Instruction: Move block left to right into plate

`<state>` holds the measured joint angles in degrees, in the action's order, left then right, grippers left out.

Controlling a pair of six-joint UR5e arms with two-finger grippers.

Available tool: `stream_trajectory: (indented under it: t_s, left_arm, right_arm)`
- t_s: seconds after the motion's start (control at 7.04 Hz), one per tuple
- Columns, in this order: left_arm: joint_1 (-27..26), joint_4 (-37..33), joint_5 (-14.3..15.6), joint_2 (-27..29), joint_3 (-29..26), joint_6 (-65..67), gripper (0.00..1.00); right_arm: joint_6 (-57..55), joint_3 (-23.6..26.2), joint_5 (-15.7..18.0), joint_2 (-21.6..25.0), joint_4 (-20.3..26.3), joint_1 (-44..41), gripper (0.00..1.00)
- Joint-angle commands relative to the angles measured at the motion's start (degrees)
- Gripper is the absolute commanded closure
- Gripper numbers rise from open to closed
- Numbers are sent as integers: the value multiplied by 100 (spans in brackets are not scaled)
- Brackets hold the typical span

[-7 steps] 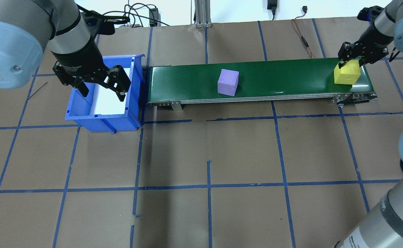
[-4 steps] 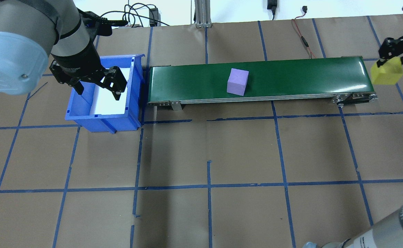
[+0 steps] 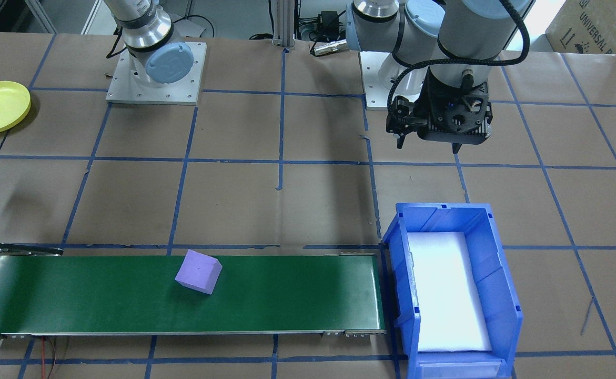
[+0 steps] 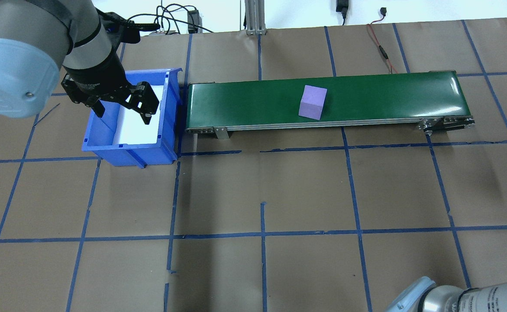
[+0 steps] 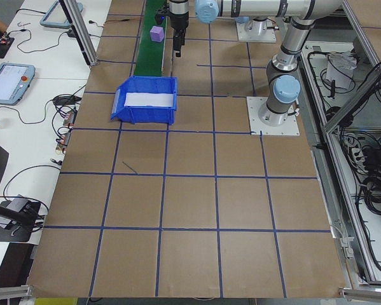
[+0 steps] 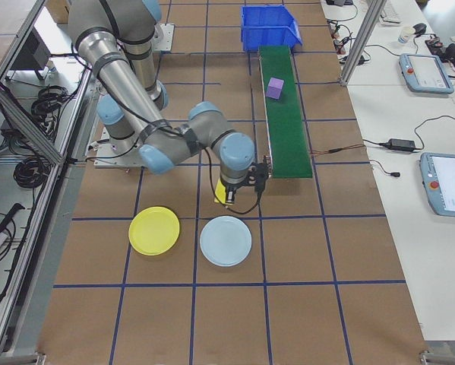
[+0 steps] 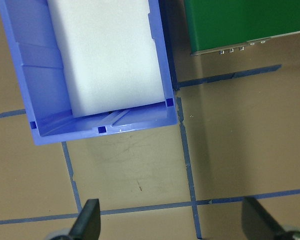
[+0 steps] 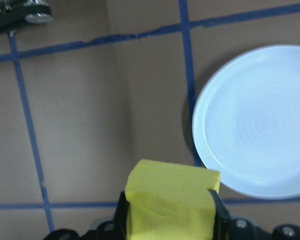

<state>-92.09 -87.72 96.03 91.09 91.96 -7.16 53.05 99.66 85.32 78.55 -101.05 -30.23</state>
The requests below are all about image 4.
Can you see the green conveyor belt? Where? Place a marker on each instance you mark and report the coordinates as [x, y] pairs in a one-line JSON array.
[[366, 93]]

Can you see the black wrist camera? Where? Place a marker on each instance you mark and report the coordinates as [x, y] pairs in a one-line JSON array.
[[121, 30]]

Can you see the aluminium profile post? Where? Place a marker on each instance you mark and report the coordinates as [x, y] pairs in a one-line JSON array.
[[255, 17]]

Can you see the black plug adapter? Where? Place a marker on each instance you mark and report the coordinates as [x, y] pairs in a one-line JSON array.
[[342, 5]]

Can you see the purple foam block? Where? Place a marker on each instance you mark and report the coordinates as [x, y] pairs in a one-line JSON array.
[[311, 102]]

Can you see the black power adapter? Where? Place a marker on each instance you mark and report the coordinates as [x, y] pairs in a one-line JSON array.
[[194, 21]]

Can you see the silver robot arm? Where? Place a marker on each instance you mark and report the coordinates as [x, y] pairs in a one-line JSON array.
[[452, 299], [19, 56]]

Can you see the blue plastic bin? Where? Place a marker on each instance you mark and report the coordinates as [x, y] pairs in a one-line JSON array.
[[127, 151]]

